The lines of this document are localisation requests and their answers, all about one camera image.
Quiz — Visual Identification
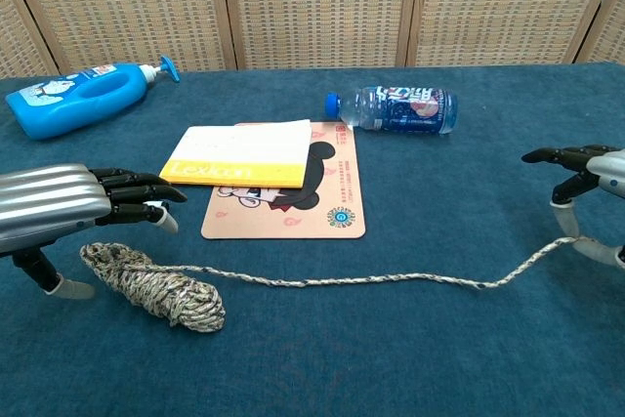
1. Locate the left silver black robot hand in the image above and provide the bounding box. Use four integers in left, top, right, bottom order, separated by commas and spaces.
0, 163, 188, 301

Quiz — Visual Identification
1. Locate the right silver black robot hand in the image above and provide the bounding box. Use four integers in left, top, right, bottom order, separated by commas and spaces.
521, 145, 625, 270

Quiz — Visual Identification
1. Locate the camouflage braided rope bundle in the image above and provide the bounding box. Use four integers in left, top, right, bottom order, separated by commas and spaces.
79, 235, 597, 334

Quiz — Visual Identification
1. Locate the blue pump lotion bottle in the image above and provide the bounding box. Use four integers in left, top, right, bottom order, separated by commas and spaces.
4, 54, 181, 141

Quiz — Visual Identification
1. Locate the yellow and white notebook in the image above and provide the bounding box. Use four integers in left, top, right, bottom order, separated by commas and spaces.
158, 118, 313, 190

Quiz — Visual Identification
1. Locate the clear bottle with blue label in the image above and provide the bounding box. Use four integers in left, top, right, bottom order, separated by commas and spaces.
324, 85, 459, 136

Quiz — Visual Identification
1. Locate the cartoon print mouse pad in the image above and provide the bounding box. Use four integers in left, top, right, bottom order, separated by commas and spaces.
200, 121, 367, 241

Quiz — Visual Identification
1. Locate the blue carpet table cover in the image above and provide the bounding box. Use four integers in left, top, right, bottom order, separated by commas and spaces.
0, 61, 625, 417

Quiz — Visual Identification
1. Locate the woven wooden folding screen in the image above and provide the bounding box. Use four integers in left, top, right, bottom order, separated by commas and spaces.
0, 0, 625, 80

